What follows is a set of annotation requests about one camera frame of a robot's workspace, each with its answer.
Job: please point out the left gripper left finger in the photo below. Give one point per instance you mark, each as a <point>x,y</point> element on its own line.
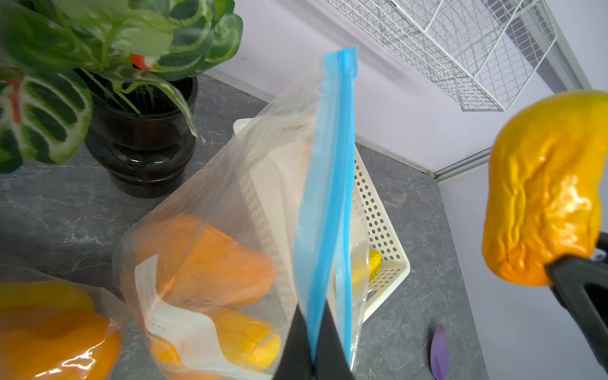
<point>296,361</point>

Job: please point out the white wire wall shelf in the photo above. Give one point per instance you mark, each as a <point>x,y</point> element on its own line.
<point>482,54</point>

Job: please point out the purple pink brush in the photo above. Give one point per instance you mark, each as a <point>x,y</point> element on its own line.
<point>439,357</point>

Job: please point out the yellow mango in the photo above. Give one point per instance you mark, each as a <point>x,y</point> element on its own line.
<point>370,266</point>

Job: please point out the white plastic perforated basket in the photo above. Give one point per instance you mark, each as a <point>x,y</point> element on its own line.
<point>391,266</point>

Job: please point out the large orange mango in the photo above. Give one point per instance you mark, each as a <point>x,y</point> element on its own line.
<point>57,344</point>

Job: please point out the big orange mango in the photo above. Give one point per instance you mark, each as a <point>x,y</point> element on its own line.
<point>200,267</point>

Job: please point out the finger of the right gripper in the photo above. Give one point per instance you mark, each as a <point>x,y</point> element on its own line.
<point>580,285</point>

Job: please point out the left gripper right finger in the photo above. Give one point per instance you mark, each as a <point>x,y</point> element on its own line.
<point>330,362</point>

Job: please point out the clear zip-top bag blue zipper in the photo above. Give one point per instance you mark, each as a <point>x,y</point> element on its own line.
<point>26,290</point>

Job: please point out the green potted plant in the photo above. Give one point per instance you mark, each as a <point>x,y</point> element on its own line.
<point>117,77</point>

